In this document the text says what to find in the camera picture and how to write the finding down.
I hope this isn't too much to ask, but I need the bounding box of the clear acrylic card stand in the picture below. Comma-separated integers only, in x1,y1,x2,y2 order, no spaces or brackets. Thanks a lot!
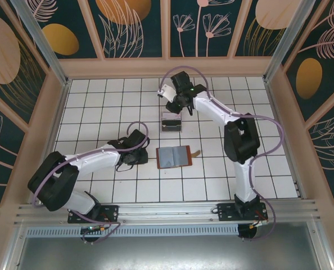
160,111,184,133

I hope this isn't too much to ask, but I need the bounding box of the brown leather card holder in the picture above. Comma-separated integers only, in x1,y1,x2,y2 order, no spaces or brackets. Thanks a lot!
155,145,201,170

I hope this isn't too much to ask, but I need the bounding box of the grey slotted cable duct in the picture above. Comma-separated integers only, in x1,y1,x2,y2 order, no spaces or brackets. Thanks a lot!
25,226,240,237

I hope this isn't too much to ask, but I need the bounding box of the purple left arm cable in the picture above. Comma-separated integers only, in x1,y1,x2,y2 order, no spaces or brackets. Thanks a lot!
31,121,151,245

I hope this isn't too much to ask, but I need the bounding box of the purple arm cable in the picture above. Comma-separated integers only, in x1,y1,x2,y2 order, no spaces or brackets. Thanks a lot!
31,121,151,245
159,65,285,242

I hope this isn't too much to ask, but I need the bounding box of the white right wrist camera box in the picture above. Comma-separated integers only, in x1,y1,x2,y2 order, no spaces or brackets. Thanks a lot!
156,85,175,104

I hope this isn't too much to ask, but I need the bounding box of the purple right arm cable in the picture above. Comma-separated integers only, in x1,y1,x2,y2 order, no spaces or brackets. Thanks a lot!
159,65,285,242

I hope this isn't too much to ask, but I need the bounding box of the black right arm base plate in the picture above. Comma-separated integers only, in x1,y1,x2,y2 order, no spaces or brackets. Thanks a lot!
216,202,269,223

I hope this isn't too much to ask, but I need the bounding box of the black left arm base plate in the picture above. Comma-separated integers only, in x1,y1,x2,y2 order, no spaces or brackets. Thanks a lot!
67,204,120,224

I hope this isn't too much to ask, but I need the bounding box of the grey metal sheet panel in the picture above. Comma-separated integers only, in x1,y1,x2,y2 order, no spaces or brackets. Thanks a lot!
2,221,334,270

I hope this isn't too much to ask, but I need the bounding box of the aluminium corner post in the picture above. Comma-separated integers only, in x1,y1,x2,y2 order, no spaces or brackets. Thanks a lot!
263,0,317,83
10,0,70,86

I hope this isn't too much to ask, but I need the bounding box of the aluminium frame rail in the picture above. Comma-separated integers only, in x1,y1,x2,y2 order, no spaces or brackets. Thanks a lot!
13,199,322,226

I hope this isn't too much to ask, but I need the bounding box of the small green lit circuit board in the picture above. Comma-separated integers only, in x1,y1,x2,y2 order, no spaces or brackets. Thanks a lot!
80,224,106,235

